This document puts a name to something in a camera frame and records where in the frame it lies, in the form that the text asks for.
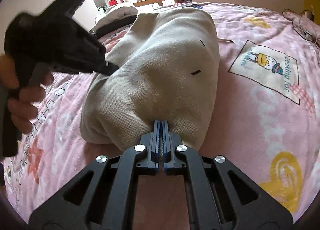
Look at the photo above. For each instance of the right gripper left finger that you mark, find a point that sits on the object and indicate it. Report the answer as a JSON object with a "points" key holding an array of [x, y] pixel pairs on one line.
{"points": [[102, 195]]}

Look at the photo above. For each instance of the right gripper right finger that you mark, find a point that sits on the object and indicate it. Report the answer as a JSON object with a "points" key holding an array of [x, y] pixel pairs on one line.
{"points": [[219, 195]]}

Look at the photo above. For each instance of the beige zip hoodie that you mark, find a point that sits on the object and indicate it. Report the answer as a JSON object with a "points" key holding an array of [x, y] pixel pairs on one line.
{"points": [[168, 65]]}

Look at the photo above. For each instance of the person left hand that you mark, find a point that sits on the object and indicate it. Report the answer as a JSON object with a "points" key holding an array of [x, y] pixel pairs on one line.
{"points": [[21, 108]]}

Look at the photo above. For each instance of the red gift bag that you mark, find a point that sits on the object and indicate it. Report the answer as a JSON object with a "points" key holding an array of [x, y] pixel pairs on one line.
{"points": [[114, 2]]}

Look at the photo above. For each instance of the white folded garment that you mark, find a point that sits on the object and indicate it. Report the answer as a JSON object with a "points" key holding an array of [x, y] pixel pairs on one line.
{"points": [[114, 13]]}

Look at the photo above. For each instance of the pink patterned bed quilt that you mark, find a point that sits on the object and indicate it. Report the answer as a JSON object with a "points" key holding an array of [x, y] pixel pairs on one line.
{"points": [[265, 119]]}

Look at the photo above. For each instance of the wooden bench table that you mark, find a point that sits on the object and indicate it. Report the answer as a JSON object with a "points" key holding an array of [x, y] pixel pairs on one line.
{"points": [[147, 2]]}

